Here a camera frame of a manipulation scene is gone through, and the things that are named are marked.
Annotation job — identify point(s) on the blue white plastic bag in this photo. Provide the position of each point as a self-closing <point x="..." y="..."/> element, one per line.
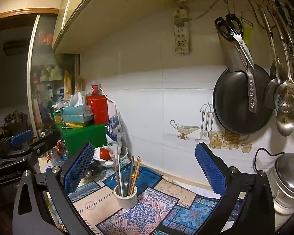
<point x="114" y="134"/>

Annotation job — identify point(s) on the green box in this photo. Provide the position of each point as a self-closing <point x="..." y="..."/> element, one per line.
<point x="75" y="137"/>

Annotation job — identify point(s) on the metal slotted spoon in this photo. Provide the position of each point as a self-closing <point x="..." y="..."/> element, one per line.
<point x="284" y="95"/>

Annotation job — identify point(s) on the metal chopstick in cup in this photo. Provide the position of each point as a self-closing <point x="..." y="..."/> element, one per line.
<point x="119" y="176"/>

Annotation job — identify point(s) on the teal tissue box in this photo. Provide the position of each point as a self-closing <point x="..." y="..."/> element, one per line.
<point x="80" y="114"/>

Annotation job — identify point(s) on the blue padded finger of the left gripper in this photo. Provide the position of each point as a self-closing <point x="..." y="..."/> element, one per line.
<point x="20" y="139"/>

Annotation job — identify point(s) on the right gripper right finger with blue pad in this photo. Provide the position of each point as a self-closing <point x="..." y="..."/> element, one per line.
<point x="257" y="213"/>

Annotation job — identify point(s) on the yellow wooden chopstick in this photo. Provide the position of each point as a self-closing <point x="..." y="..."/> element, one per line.
<point x="134" y="177"/>

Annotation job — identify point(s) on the white ceramic utensil cup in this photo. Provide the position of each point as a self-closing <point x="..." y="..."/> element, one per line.
<point x="126" y="202"/>

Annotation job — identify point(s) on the red tin box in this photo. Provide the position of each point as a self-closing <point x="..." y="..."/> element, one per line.
<point x="99" y="108"/>

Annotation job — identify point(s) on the black frying pan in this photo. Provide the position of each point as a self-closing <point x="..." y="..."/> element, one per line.
<point x="230" y="94"/>

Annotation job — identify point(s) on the black handled kitchen scissors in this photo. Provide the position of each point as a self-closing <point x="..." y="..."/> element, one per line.
<point x="231" y="29"/>

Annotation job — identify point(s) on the red tomato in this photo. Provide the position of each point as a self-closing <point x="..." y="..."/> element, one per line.
<point x="104" y="154"/>

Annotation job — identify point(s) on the green peeler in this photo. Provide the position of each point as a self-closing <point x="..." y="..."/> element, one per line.
<point x="248" y="28"/>

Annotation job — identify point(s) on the white bowl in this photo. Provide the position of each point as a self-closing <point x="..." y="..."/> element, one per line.
<point x="109" y="163"/>

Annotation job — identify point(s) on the white power strip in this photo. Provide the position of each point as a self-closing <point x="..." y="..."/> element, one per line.
<point x="181" y="32"/>

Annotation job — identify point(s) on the patterned blue patchwork mat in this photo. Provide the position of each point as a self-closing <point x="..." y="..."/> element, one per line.
<point x="162" y="207"/>

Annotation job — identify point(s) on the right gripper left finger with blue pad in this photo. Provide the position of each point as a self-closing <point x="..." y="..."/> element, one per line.
<point x="31" y="214"/>

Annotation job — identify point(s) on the upper kitchen cabinet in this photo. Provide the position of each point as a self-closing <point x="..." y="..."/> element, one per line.
<point x="94" y="19"/>

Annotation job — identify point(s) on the metal ladle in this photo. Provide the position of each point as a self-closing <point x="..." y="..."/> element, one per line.
<point x="285" y="123"/>

